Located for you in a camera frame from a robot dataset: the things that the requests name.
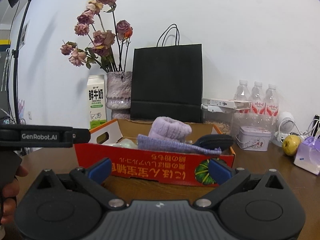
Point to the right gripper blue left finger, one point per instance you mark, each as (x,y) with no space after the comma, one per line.
(100,171)

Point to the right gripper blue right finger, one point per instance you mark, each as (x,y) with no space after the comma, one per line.
(220,171)

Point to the purple drawstring fabric pouch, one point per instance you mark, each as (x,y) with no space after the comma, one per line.
(151,144)

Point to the person's left hand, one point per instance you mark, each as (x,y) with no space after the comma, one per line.
(9,206)

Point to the black fabric pouch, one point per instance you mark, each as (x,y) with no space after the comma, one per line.
(215,141)

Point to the pale green round object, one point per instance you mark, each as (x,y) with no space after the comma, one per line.
(125,143)

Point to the orange cardboard box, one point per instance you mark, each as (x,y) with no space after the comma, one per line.
(187,169)

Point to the white floral tin box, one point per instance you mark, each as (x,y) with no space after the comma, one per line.
(253,138)

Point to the clear plastic food container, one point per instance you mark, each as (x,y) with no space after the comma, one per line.
(221,117)

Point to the white flat carton box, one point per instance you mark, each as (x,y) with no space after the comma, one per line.
(225,104)

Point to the white green milk carton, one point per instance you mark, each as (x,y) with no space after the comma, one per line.
(96,100)

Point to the purple knitted sock roll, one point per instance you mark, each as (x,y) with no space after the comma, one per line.
(166,128)

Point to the yellow green apple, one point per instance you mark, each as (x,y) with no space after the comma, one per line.
(290,145)

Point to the right clear water bottle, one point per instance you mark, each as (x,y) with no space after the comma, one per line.
(271,101)

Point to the clear water bottle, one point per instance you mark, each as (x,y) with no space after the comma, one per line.
(242,92)
(257,99)
(271,101)

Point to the left clear water bottle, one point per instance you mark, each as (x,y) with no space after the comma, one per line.
(242,92)

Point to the small white desk fan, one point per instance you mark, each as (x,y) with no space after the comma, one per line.
(285,125)

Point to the middle clear water bottle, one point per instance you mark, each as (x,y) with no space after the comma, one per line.
(257,99)

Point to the purple textured ceramic vase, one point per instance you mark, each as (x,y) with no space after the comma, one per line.
(119,94)

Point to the black paper shopping bag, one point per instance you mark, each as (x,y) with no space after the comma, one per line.
(167,81)

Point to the dried rose bouquet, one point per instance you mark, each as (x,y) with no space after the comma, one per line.
(109,39)

